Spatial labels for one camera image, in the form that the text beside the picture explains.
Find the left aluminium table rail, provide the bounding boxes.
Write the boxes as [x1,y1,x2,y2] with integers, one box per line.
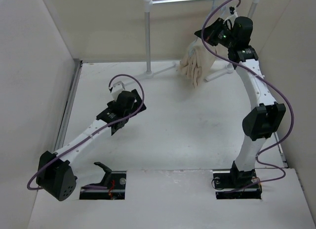
[53,59,83,151]

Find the white clothes rack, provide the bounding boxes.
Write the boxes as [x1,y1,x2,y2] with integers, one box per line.
[123,0,262,84]

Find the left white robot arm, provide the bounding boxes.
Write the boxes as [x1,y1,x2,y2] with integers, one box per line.
[36,89,146,201]

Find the light blue wire hanger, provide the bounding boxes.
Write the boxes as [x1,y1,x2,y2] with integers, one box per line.
[188,0,227,57]

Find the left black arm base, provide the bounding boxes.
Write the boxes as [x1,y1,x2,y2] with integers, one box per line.
[79,162,127,200]

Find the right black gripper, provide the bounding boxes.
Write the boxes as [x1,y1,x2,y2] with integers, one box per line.
[195,18,237,49]

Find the beige trousers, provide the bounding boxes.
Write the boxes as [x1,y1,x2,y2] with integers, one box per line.
[177,38,216,88]

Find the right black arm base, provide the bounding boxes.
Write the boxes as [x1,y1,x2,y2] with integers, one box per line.
[211,169,262,200]

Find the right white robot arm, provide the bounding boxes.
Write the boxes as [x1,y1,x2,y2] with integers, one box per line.
[195,16,292,191]

